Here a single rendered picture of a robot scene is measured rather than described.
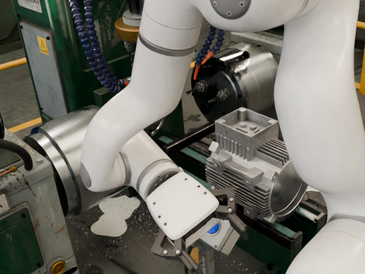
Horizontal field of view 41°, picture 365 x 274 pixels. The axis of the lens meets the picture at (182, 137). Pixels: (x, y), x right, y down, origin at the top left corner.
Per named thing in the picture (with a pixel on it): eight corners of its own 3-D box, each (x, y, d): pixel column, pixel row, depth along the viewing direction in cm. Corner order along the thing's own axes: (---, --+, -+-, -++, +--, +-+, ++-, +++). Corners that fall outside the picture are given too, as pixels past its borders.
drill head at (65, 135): (-12, 218, 131) (-40, 138, 118) (102, 161, 151) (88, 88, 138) (31, 265, 114) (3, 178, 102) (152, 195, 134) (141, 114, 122)
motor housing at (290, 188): (206, 201, 129) (202, 139, 120) (253, 171, 140) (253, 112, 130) (264, 237, 116) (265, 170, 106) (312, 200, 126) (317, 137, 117)
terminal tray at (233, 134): (214, 146, 124) (213, 121, 120) (243, 130, 130) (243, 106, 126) (250, 163, 116) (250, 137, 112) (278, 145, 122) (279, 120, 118)
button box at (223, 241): (173, 219, 111) (160, 212, 107) (189, 192, 112) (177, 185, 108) (228, 256, 100) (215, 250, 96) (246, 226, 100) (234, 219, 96)
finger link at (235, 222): (234, 202, 82) (260, 229, 78) (220, 214, 81) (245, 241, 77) (231, 192, 80) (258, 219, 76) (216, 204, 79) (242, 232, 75)
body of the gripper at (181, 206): (190, 179, 90) (228, 219, 83) (146, 213, 88) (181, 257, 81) (180, 156, 84) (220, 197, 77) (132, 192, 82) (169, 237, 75)
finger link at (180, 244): (183, 223, 82) (203, 243, 79) (161, 241, 81) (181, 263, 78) (178, 215, 80) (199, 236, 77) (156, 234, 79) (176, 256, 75)
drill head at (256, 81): (174, 125, 167) (168, 57, 155) (253, 86, 190) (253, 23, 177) (227, 151, 151) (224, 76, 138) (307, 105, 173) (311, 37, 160)
